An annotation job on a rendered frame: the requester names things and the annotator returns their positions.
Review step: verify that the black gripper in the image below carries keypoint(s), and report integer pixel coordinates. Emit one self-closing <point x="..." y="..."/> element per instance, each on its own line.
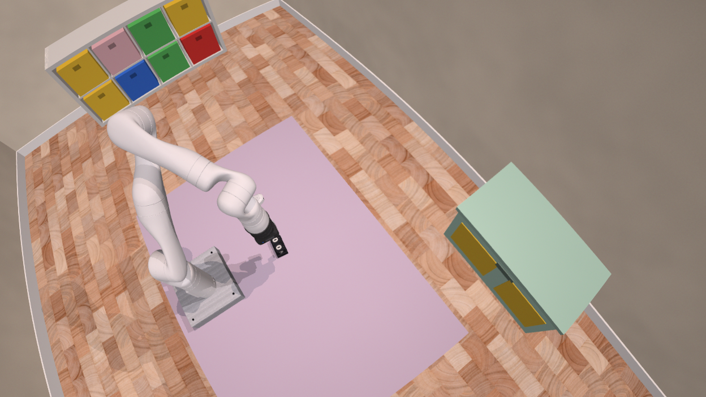
<point x="266" y="229"/>

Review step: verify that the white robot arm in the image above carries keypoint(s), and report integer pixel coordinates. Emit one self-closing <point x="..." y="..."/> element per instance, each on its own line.
<point x="134" y="130"/>

